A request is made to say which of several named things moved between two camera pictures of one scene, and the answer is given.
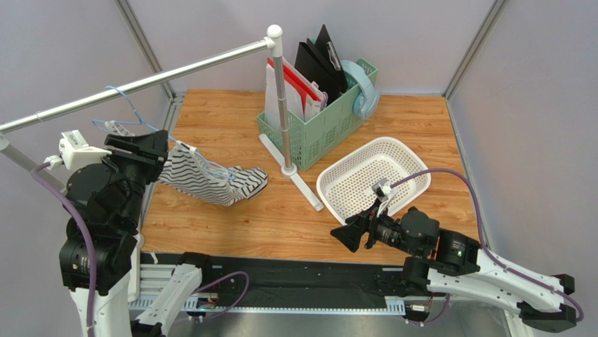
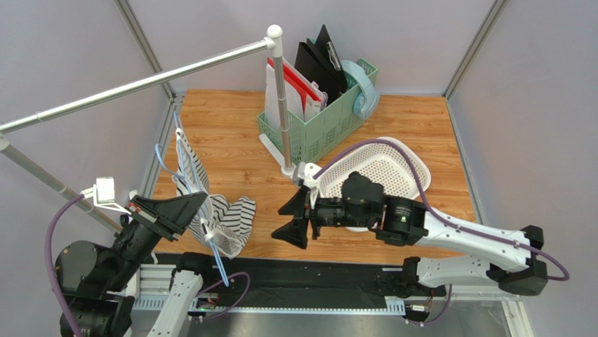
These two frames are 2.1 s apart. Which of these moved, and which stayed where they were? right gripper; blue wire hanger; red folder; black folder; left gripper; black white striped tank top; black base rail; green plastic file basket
Moved: left gripper; black white striped tank top; right gripper; blue wire hanger
Stayed: red folder; black folder; black base rail; green plastic file basket
